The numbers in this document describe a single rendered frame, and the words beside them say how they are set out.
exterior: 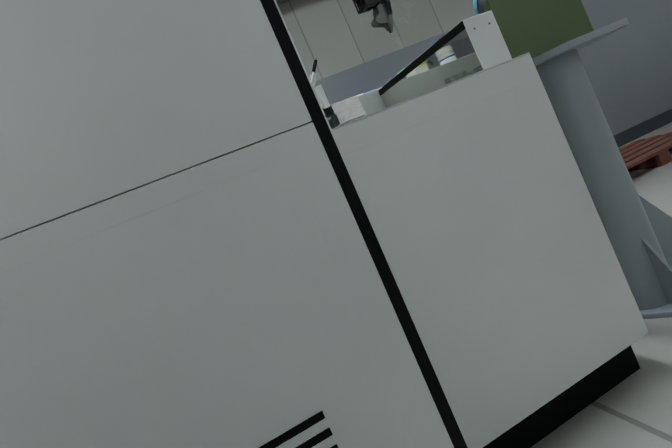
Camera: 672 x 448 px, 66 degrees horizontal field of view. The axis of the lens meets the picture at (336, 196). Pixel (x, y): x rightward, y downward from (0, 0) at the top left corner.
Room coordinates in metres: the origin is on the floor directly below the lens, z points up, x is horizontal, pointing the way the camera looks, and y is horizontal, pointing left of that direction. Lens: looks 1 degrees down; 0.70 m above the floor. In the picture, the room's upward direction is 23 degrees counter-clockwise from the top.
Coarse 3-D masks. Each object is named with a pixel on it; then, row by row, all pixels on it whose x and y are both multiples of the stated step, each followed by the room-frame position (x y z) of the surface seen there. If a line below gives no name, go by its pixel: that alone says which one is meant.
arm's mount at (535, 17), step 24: (504, 0) 1.43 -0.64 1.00; (528, 0) 1.44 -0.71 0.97; (552, 0) 1.46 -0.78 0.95; (576, 0) 1.47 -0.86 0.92; (504, 24) 1.42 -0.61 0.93; (528, 24) 1.44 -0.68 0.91; (552, 24) 1.45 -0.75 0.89; (576, 24) 1.47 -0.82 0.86; (528, 48) 1.43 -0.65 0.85; (552, 48) 1.44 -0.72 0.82
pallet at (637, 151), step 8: (656, 136) 3.90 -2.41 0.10; (664, 136) 3.74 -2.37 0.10; (632, 144) 4.01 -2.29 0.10; (640, 144) 3.85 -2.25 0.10; (648, 144) 3.70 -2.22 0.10; (656, 144) 3.57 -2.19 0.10; (664, 144) 3.44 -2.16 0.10; (624, 152) 3.80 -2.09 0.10; (632, 152) 3.66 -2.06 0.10; (640, 152) 3.53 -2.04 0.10; (648, 152) 3.40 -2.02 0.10; (656, 152) 3.31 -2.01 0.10; (664, 152) 3.32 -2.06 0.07; (624, 160) 3.49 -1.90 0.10; (632, 160) 3.37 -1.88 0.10; (640, 160) 3.27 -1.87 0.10; (648, 160) 3.40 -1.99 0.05; (656, 160) 3.34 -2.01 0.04; (664, 160) 3.31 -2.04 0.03; (632, 168) 3.54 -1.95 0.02; (640, 168) 3.48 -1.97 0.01
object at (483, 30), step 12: (492, 12) 1.30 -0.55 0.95; (468, 24) 1.27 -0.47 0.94; (480, 24) 1.28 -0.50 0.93; (492, 24) 1.29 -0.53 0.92; (480, 36) 1.28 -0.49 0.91; (492, 36) 1.29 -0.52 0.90; (480, 48) 1.27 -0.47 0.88; (492, 48) 1.28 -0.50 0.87; (504, 48) 1.29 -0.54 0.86; (480, 60) 1.27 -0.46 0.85; (492, 60) 1.28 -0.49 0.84; (504, 60) 1.29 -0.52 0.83
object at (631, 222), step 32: (608, 32) 1.42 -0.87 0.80; (544, 64) 1.49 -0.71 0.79; (576, 64) 1.49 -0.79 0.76; (576, 96) 1.48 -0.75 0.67; (576, 128) 1.49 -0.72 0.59; (608, 128) 1.50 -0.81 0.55; (576, 160) 1.51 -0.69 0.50; (608, 160) 1.48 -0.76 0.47; (608, 192) 1.48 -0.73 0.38; (608, 224) 1.50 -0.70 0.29; (640, 224) 1.48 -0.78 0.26; (640, 256) 1.48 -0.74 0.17; (640, 288) 1.49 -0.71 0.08
